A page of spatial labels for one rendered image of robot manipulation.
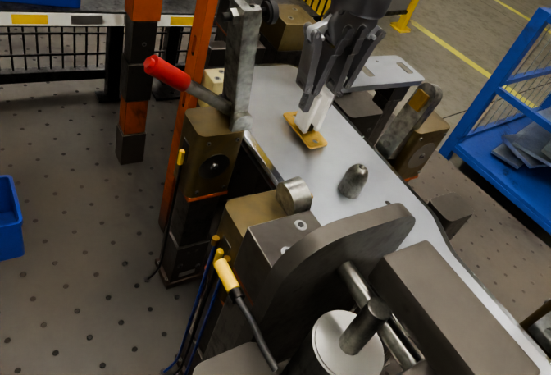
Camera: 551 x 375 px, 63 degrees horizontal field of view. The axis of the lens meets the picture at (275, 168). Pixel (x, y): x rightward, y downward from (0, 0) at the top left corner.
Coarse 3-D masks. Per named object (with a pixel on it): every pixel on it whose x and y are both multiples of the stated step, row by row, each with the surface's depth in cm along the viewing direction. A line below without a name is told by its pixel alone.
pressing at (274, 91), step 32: (256, 64) 84; (288, 64) 88; (256, 96) 76; (288, 96) 79; (256, 128) 69; (288, 128) 72; (320, 128) 74; (352, 128) 77; (256, 160) 65; (288, 160) 66; (320, 160) 68; (352, 160) 70; (384, 160) 73; (320, 192) 63; (384, 192) 67; (416, 224) 64; (448, 256) 61; (480, 288) 58; (512, 320) 56
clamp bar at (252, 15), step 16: (240, 0) 49; (272, 0) 50; (224, 16) 49; (240, 16) 49; (256, 16) 49; (272, 16) 51; (240, 32) 50; (256, 32) 50; (240, 48) 51; (256, 48) 52; (240, 64) 53; (224, 80) 58; (240, 80) 54; (224, 96) 59; (240, 96) 56
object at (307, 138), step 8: (288, 112) 73; (296, 112) 74; (288, 120) 71; (296, 128) 70; (312, 128) 71; (304, 136) 69; (312, 136) 70; (320, 136) 71; (312, 144) 69; (320, 144) 69
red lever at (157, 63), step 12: (156, 60) 48; (156, 72) 48; (168, 72) 49; (180, 72) 51; (168, 84) 51; (180, 84) 51; (192, 84) 52; (204, 96) 55; (216, 96) 56; (216, 108) 57; (228, 108) 58
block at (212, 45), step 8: (208, 48) 84; (216, 48) 84; (224, 48) 84; (264, 48) 89; (208, 56) 84; (216, 56) 84; (224, 56) 85; (256, 56) 89; (208, 64) 85; (216, 64) 86; (224, 64) 87
